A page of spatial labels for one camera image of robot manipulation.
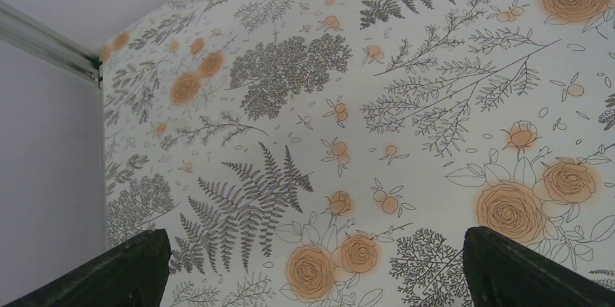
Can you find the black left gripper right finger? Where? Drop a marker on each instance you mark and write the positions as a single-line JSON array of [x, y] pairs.
[[502, 272]]

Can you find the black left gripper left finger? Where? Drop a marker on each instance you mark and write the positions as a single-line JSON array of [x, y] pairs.
[[134, 273]]

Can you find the floral patterned table mat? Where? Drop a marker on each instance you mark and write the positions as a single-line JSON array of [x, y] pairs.
[[334, 152]]

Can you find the aluminium corner frame post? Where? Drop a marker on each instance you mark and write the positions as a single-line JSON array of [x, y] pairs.
[[33, 37]]

